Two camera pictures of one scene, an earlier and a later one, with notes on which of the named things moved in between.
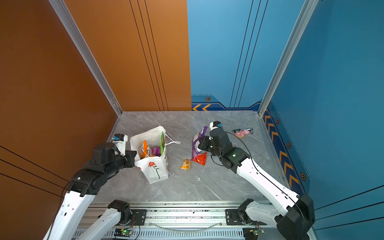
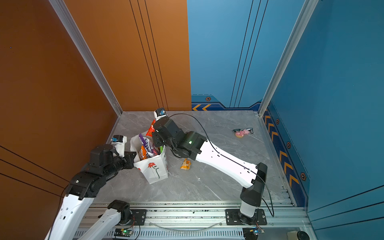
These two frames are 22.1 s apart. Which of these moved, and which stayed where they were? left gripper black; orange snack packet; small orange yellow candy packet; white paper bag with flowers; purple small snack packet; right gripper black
Moved: right gripper black; purple small snack packet
Stayed: left gripper black; orange snack packet; white paper bag with flowers; small orange yellow candy packet
